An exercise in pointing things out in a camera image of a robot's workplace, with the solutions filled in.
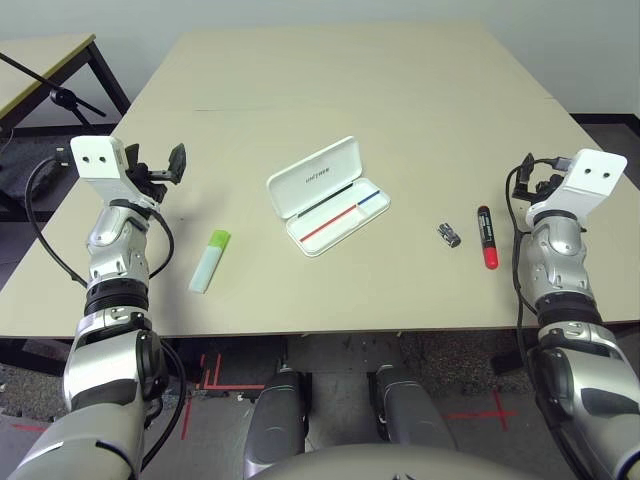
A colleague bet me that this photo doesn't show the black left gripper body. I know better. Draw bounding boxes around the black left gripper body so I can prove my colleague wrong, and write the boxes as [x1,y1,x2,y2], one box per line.
[127,162,174,204]

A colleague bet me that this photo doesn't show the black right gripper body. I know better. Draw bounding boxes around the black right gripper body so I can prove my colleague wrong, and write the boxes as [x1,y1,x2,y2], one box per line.
[514,172,564,201]

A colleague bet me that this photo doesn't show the black marker with red cap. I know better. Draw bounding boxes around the black marker with red cap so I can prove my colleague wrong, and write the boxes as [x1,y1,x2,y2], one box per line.
[476,204,500,270]

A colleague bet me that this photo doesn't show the green capped pale highlighter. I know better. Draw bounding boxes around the green capped pale highlighter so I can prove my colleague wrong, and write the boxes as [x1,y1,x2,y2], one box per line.
[188,228,233,295]

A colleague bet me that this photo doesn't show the small black metal clip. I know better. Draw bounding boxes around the small black metal clip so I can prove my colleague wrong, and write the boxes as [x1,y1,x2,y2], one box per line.
[436,219,464,250]

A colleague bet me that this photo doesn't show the white plastic pencil case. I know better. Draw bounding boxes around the white plastic pencil case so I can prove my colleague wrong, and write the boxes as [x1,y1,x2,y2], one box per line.
[265,136,392,259]

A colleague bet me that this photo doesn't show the black tripod stand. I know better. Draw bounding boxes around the black tripod stand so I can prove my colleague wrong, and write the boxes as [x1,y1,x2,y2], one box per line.
[0,51,107,127]

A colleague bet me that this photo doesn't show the dark grey foam mat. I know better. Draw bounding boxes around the dark grey foam mat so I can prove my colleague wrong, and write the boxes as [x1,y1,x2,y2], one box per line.
[0,137,71,201]

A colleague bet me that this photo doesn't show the beige side table black legs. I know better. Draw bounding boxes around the beige side table black legs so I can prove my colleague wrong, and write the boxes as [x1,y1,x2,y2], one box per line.
[0,33,132,224]

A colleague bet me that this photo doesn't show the red tape corner lines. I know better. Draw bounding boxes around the red tape corner lines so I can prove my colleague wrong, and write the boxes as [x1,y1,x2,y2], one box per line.
[179,352,266,441]

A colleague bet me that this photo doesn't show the red tape cross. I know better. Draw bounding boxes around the red tape cross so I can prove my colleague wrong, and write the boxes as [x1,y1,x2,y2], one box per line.
[444,389,519,431]

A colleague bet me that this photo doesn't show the grey robot left leg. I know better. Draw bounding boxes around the grey robot left leg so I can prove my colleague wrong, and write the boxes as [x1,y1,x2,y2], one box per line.
[247,369,309,476]

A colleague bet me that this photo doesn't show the grey robot leg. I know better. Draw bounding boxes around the grey robot leg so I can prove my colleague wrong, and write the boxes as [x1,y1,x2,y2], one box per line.
[247,369,309,476]
[367,363,456,451]

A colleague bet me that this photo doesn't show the grey robot right leg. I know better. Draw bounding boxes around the grey robot right leg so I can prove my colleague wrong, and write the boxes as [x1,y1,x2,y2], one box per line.
[367,363,456,451]

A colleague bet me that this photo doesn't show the grey robot torso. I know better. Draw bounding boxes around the grey robot torso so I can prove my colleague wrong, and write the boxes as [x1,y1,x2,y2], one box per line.
[244,442,501,480]

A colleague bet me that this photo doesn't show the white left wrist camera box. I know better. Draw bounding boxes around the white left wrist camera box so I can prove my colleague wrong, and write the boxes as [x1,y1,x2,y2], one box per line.
[68,135,154,209]

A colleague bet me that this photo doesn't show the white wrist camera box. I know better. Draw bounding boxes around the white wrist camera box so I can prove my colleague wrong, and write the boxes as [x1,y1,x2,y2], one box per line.
[68,135,154,209]
[527,148,628,224]

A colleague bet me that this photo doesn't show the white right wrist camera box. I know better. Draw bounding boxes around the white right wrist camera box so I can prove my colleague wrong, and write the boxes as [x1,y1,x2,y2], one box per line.
[527,148,628,224]

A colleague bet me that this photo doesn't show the thin black left gripper cable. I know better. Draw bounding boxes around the thin black left gripper cable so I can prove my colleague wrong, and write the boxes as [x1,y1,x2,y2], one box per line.
[142,209,176,280]

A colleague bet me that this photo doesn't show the thick black left camera cable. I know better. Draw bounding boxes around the thick black left camera cable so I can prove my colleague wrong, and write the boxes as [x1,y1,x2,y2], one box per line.
[24,148,189,474]

